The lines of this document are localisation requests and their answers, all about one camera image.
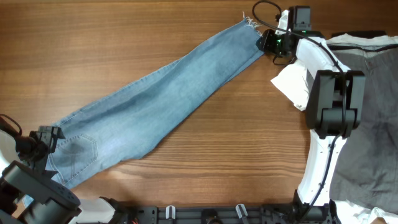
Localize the white shirt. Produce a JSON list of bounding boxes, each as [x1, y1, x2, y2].
[[271, 33, 397, 111]]

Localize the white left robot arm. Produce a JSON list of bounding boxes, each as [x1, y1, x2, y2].
[[1, 124, 132, 223]]

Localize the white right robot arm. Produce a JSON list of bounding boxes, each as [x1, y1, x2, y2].
[[256, 29, 365, 223]]

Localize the black garment under pile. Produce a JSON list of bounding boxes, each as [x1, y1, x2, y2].
[[331, 30, 387, 39]]

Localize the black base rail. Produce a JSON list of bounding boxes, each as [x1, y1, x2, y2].
[[124, 203, 312, 224]]

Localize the grey trousers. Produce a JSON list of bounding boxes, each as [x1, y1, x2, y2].
[[330, 49, 397, 213]]

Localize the light blue denim jeans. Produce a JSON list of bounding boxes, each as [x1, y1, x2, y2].
[[46, 17, 262, 189]]

